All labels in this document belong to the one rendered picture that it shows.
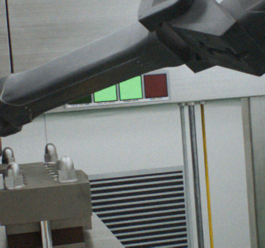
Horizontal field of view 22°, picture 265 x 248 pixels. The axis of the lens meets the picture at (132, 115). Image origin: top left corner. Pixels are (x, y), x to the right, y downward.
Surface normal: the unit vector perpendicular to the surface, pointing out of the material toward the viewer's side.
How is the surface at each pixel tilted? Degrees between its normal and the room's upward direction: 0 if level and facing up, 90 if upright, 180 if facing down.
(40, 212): 90
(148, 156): 90
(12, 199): 90
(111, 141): 90
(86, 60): 57
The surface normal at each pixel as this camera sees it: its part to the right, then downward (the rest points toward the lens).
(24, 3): 0.21, 0.04
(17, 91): -0.54, -0.51
